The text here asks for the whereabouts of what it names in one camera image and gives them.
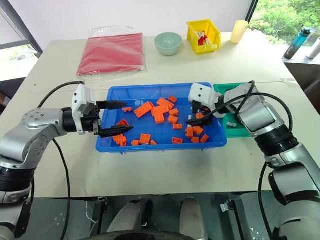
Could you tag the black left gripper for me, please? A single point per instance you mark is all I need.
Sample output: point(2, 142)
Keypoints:
point(90, 120)

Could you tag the small silver battery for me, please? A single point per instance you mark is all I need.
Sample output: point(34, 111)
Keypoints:
point(190, 117)
point(231, 124)

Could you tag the blue plastic bin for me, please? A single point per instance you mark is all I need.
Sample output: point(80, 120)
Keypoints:
point(160, 147)

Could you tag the red packet in plastic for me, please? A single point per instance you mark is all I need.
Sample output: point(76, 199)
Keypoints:
point(100, 31)

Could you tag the grey robot leg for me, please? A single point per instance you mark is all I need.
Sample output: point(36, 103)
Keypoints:
point(191, 217)
point(125, 217)

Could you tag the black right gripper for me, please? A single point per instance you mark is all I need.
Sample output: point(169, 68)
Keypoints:
point(203, 110)

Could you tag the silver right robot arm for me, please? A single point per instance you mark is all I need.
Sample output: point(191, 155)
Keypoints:
point(260, 117)

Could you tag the grey right robot leg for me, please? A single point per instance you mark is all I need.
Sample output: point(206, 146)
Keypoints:
point(191, 217)

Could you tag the grey left robot leg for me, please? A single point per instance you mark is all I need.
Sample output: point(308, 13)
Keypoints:
point(125, 217)

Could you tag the pale green bowl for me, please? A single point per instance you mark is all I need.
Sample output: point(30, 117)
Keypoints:
point(168, 44)

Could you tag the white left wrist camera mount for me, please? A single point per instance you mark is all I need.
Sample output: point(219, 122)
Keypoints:
point(79, 100)

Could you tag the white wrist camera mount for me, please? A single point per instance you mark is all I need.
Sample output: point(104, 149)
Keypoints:
point(79, 100)
point(202, 93)

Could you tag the white bottle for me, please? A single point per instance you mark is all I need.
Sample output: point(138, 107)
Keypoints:
point(315, 48)

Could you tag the small orange toy brick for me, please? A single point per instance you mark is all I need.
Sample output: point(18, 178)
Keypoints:
point(204, 138)
point(154, 142)
point(135, 142)
point(127, 109)
point(177, 126)
point(195, 140)

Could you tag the black metal table bracket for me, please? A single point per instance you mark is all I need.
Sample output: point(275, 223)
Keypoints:
point(102, 212)
point(237, 215)

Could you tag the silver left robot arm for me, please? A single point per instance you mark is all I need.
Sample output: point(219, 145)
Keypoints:
point(37, 130)

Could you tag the dark teal water bottle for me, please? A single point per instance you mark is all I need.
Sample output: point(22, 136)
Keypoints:
point(296, 43)

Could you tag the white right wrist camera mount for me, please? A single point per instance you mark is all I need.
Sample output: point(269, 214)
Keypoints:
point(202, 93)

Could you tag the green plastic bin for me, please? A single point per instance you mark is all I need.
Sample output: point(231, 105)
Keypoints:
point(237, 131)

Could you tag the cream plastic cup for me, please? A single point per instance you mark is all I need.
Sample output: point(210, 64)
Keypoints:
point(239, 32)

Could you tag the large orange toy brick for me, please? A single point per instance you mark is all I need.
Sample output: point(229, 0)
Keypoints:
point(160, 110)
point(120, 140)
point(144, 109)

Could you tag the dark rounded robot torso edge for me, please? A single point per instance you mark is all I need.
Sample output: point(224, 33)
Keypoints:
point(150, 236)

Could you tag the clear tape scrap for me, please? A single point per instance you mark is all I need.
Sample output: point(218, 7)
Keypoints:
point(287, 80)

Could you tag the yellow plastic bin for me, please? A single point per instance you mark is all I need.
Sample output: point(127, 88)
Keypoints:
point(203, 50)

